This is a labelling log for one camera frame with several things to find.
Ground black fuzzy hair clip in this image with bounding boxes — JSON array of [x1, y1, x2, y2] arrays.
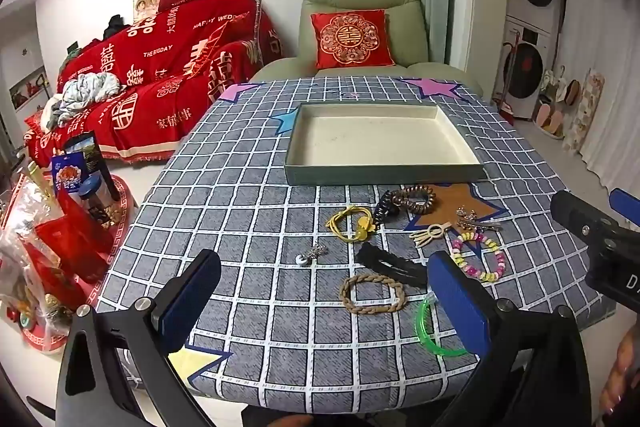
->
[[356, 242, 430, 288]]

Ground red embroidered cushion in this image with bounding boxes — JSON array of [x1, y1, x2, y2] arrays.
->
[[310, 9, 395, 70]]

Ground brown spiral hair tie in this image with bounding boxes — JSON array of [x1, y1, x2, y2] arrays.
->
[[389, 187, 435, 216]]

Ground red round patterned tray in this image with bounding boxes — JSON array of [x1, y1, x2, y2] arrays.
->
[[19, 172, 139, 354]]

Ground grey checked tablecloth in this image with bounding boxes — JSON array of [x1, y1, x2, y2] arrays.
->
[[95, 74, 618, 414]]

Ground red gift bags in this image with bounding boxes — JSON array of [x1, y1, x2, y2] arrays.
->
[[24, 209, 112, 309]]

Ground person's right hand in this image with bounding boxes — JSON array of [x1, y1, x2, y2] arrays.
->
[[598, 322, 640, 414]]

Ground slipper rack with slippers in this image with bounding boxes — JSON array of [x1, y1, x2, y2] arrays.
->
[[532, 66, 584, 138]]

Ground dark clothes heap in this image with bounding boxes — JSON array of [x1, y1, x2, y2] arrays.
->
[[102, 14, 131, 40]]

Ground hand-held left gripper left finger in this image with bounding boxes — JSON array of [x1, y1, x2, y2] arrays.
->
[[54, 248, 223, 427]]

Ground yellow hair tie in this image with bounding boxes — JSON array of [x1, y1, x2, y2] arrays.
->
[[326, 204, 377, 242]]

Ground green plastic bracelet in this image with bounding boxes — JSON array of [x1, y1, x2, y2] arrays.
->
[[415, 292, 472, 359]]

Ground brown braided hair band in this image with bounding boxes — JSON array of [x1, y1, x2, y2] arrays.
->
[[339, 272, 405, 316]]

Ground pile of light clothes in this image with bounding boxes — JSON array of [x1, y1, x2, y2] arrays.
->
[[42, 72, 126, 130]]

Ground black hair claw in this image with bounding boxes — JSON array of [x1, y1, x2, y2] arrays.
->
[[375, 191, 401, 226]]

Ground beige hair clip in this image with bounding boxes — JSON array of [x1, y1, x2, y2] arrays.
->
[[409, 222, 457, 249]]

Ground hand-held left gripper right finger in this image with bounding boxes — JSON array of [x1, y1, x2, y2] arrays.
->
[[427, 250, 594, 427]]

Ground red printed sofa blanket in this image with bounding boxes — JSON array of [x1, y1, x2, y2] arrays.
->
[[24, 0, 284, 166]]

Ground colourful bead bracelet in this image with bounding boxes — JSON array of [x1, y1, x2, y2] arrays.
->
[[448, 230, 505, 282]]

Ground silver rhinestone hair clip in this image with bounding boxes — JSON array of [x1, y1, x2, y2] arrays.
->
[[454, 205, 504, 233]]

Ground blue lidded jar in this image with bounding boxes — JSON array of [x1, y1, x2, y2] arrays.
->
[[77, 177, 117, 224]]

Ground blue printed box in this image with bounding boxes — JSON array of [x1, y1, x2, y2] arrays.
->
[[51, 154, 89, 204]]

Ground clear plastic bag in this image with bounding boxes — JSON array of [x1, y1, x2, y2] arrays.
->
[[0, 187, 68, 340]]

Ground red broom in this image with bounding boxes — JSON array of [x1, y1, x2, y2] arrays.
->
[[492, 32, 519, 116]]

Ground unframed portrait poster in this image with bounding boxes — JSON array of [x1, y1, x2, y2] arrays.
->
[[132, 0, 169, 26]]

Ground white washing machine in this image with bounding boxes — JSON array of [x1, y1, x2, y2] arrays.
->
[[494, 14, 554, 121]]

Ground dark tall box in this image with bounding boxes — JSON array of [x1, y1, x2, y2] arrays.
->
[[62, 131, 121, 202]]

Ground patterned floral bag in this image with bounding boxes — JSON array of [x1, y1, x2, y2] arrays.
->
[[567, 69, 606, 154]]

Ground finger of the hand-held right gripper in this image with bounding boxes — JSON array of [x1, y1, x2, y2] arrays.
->
[[609, 188, 640, 228], [550, 190, 621, 238]]

